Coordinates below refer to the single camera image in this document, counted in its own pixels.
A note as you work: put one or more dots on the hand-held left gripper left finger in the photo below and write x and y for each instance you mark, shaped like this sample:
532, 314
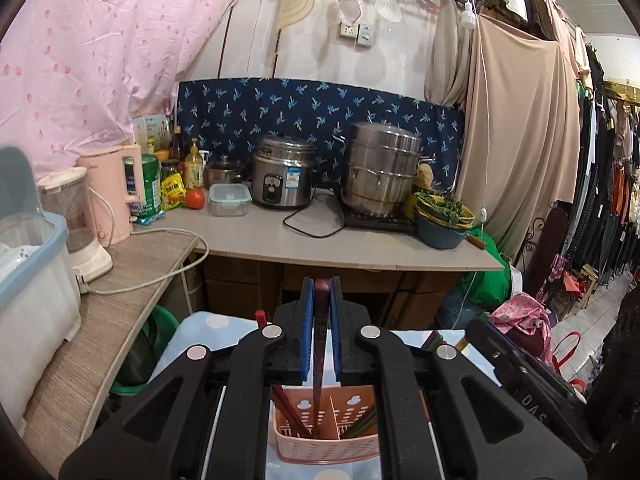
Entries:
307, 340

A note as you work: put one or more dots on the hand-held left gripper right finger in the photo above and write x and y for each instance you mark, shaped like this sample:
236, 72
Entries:
335, 345

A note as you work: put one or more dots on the maroon chopstick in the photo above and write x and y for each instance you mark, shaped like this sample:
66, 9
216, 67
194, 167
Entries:
320, 360
285, 405

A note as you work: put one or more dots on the bright red chopstick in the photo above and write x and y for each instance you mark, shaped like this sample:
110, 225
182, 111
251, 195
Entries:
260, 317

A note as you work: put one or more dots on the green chopstick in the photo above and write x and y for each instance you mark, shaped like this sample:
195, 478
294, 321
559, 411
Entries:
371, 416
439, 344

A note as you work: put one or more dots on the patterned dark red chopstick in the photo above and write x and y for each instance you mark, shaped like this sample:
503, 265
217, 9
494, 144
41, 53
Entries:
430, 344

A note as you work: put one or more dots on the pink perforated utensil basket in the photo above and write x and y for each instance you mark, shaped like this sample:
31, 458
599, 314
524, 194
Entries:
345, 447

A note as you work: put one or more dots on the pink floral cloth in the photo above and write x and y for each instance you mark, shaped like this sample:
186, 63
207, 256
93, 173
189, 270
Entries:
520, 315

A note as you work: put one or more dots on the brown wooden cabinet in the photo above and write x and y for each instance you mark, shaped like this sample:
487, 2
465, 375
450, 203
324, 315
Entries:
240, 290

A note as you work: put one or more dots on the dark cloth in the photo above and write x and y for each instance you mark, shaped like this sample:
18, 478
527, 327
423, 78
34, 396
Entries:
620, 385

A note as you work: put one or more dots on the light wooden counter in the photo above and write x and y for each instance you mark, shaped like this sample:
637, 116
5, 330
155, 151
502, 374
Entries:
350, 247

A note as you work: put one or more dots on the blue planet-print tablecloth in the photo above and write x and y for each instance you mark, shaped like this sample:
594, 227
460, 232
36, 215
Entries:
210, 325

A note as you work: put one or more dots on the green bag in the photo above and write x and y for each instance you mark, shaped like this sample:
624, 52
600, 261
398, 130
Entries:
492, 280

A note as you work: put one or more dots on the black induction cooker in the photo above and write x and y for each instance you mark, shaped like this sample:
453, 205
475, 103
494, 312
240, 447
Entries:
360, 220

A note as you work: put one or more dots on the green plastic basin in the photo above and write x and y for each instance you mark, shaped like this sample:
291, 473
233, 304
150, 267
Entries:
160, 325

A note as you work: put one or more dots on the blue-grey basin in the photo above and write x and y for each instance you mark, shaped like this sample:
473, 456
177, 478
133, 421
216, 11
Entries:
440, 237

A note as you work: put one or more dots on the dark brown chair back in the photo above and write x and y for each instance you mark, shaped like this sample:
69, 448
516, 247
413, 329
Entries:
550, 240

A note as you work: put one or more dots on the glass container with lid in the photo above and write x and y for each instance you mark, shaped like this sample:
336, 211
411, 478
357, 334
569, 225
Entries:
229, 202

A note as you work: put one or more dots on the yellow-green basin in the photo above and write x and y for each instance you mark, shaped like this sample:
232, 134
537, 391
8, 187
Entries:
420, 206

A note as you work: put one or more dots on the steel rice cooker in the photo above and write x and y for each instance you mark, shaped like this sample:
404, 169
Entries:
280, 170

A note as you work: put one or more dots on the leafy greens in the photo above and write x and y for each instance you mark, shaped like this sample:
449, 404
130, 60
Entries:
445, 205

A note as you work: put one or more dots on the steel steamer pot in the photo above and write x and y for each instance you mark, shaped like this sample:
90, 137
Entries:
380, 170

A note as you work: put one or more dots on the red tomato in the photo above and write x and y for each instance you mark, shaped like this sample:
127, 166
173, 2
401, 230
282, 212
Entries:
195, 198

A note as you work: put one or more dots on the small steel pot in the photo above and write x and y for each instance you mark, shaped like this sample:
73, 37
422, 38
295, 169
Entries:
222, 172

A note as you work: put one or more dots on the brown ginger root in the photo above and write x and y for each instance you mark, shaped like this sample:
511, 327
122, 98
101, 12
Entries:
425, 176

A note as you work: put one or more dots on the teal packet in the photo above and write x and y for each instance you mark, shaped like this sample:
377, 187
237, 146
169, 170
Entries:
150, 217

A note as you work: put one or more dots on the yellow oil bottle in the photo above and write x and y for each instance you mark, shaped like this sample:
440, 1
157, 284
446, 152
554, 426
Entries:
194, 170

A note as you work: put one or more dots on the yellow packet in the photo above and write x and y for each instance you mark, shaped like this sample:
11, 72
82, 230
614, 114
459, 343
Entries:
172, 185

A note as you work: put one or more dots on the woven-texture side counter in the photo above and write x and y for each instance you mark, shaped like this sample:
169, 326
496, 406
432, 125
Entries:
100, 335

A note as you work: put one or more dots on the green can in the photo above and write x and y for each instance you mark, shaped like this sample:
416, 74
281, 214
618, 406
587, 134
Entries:
150, 185

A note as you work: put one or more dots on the row of hanging clothes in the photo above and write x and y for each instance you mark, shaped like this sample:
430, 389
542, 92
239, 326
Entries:
605, 185

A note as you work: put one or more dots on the dark sauce bottle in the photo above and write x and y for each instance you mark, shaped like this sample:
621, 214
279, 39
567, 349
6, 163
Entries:
176, 147

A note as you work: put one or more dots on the navy leaf-print cloth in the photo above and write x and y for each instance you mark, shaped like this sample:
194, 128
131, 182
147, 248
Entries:
300, 105

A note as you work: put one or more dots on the pink electric kettle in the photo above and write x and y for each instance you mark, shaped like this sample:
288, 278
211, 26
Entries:
107, 185

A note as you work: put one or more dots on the white blender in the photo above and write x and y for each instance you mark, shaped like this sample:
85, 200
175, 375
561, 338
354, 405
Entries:
75, 240

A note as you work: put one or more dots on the white carton box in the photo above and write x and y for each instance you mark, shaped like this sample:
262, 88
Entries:
150, 132

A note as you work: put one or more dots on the beige curtain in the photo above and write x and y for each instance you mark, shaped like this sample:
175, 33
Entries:
515, 135

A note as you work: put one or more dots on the white dish box grey lid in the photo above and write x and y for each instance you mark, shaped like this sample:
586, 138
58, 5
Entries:
35, 310

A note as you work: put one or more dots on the white light bulb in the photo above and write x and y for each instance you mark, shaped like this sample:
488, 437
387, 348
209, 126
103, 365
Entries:
468, 17

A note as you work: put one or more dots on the pink spotted sheet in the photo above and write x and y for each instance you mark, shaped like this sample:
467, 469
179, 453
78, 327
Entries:
100, 35

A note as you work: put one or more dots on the white wall socket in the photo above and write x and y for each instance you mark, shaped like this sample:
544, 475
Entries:
348, 31

